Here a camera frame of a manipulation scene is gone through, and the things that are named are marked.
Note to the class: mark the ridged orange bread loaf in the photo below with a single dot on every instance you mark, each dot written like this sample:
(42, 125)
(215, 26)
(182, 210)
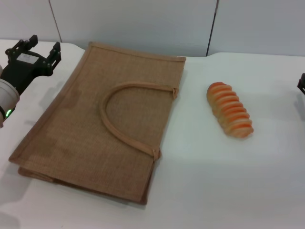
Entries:
(230, 107)

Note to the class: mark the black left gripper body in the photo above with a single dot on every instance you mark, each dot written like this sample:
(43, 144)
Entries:
(22, 66)

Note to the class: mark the brown jute handbag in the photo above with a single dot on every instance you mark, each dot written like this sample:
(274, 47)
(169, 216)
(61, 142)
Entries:
(95, 124)

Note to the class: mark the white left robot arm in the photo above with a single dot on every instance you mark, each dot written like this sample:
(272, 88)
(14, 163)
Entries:
(6, 100)

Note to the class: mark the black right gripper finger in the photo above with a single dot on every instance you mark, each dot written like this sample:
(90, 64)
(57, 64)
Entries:
(302, 83)

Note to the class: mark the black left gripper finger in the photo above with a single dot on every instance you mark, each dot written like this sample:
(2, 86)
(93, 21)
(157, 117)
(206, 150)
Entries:
(54, 57)
(29, 42)

